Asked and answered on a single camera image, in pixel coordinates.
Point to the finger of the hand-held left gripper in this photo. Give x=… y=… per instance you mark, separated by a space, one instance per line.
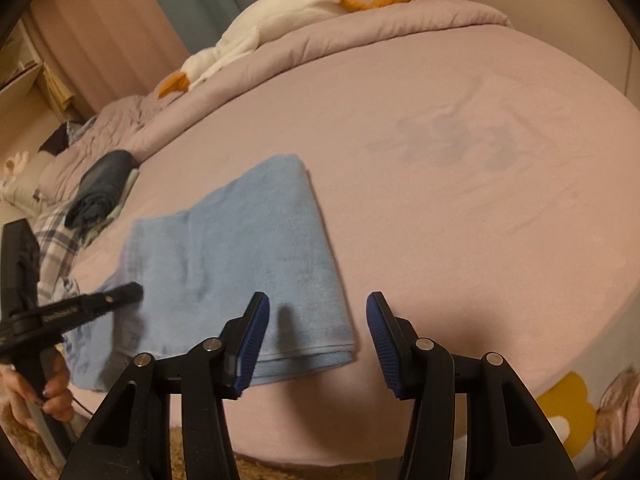
x=100 y=300

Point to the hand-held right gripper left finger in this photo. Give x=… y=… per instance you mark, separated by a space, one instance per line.
x=250 y=345

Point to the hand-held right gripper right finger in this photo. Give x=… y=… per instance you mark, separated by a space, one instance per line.
x=385 y=345

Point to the light blue pants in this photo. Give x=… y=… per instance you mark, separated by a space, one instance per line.
x=240 y=240

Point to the person's left hand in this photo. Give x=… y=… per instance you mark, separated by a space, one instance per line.
x=60 y=395

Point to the plaid checked cloth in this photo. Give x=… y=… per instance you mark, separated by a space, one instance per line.
x=57 y=240

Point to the cream pillow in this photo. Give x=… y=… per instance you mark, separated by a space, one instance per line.
x=20 y=190

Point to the small cream plush toy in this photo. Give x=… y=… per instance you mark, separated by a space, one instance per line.
x=15 y=162

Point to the brown shaggy rug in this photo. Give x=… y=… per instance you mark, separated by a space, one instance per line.
x=275 y=455

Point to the folded dark jeans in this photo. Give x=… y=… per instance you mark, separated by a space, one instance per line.
x=100 y=185

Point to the folded light green cloth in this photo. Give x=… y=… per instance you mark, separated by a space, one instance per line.
x=129 y=182

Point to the dark cloth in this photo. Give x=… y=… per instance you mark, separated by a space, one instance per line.
x=55 y=140

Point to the yellow flower rug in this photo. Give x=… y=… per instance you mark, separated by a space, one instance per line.
x=565 y=405

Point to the cream wooden shelf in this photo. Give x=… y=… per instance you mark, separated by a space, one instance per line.
x=25 y=75

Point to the pink clothes pile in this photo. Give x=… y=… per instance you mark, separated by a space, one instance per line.
x=617 y=410

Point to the pink curtain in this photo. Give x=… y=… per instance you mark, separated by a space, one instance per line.
x=110 y=35

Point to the pink quilt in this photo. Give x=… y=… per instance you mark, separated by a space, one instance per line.
x=375 y=25

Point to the white goose plush toy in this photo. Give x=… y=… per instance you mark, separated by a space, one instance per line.
x=280 y=10

